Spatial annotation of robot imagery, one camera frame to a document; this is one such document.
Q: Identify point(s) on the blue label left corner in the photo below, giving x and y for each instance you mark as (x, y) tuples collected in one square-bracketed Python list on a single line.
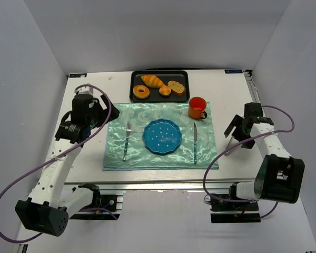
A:
[(77, 75)]

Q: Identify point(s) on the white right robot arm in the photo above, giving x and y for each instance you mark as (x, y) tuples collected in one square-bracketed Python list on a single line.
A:
[(280, 175)]

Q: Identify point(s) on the metal serving tongs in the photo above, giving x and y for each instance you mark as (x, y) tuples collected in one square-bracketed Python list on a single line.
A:
[(232, 145)]

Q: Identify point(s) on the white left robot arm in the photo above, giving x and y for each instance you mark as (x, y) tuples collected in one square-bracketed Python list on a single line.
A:
[(44, 210)]

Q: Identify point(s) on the croissant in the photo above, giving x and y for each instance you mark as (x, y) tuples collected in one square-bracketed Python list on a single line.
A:
[(152, 81)]

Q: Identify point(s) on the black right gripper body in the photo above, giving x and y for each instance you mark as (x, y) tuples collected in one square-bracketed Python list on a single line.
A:
[(237, 127)]

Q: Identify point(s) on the green satin placemat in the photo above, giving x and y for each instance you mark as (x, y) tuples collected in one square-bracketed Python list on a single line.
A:
[(139, 157)]

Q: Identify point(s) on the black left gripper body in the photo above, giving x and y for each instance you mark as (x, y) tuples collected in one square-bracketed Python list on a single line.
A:
[(105, 106)]

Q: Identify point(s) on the orange enamel mug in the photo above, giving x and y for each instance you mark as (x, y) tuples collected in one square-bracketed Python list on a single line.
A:
[(197, 106)]

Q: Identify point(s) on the aluminium table frame rail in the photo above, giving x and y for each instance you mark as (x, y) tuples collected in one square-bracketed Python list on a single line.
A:
[(252, 86)]

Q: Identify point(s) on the fork with teal handle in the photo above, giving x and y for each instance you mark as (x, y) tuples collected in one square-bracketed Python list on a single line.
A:
[(128, 132)]

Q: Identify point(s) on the black baking tray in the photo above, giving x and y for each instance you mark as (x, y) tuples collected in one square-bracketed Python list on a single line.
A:
[(166, 76)]

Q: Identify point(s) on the knife with teal handle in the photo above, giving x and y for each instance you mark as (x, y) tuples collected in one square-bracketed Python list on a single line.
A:
[(195, 138)]

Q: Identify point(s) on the small round bun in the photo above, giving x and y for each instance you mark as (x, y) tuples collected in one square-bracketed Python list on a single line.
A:
[(165, 90)]

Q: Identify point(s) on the glazed donut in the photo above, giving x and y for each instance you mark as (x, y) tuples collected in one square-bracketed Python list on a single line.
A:
[(141, 92)]

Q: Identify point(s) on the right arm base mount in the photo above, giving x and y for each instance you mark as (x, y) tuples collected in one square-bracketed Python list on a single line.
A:
[(229, 208)]

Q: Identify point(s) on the blue dotted plate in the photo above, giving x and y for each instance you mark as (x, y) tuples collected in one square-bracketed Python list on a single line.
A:
[(162, 136)]

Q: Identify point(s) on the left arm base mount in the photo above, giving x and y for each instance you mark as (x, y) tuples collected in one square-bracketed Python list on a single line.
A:
[(106, 207)]

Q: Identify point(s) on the bread slice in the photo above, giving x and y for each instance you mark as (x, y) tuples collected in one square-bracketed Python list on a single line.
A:
[(176, 87)]

